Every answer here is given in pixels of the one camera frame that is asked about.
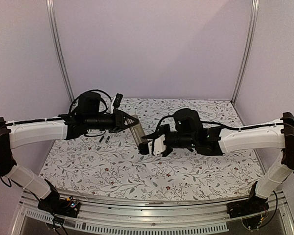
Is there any floral patterned table mat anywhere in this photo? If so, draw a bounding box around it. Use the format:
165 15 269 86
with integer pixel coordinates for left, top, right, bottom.
38 97 265 202

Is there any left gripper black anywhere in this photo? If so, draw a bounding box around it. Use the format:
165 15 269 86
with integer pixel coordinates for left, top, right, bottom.
86 109 139 134

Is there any aluminium front rail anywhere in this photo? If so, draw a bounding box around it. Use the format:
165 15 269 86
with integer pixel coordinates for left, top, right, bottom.
11 190 294 235

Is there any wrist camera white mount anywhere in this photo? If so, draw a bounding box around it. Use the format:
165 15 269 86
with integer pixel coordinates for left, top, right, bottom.
109 93 123 114
148 135 166 155

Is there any white remote control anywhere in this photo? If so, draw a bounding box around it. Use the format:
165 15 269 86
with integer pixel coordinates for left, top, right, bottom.
129 115 146 147

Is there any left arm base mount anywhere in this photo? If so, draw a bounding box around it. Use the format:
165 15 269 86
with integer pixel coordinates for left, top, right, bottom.
38 180 80 218

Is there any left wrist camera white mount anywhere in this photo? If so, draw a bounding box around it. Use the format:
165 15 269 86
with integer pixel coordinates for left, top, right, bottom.
109 93 123 114

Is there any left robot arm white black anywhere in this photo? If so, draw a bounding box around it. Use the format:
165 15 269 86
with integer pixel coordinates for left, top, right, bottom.
0 89 139 212

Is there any right aluminium frame post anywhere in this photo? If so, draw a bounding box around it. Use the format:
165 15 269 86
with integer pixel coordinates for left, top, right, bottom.
231 0 260 106

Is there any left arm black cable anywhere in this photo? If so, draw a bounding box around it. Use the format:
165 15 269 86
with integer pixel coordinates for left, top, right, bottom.
68 89 113 138

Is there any aluminium frame post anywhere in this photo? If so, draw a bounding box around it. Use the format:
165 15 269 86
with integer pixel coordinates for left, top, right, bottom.
231 0 260 106
46 0 74 101

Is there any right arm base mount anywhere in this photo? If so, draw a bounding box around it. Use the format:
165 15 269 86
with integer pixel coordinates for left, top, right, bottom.
226 196 269 218

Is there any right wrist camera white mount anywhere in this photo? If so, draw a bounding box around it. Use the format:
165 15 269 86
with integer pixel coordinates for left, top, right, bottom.
148 135 166 155

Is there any left aluminium frame post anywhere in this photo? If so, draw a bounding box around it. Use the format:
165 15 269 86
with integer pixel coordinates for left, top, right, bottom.
46 0 74 101

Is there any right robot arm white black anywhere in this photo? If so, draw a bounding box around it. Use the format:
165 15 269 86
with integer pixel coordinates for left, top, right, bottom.
138 108 294 213

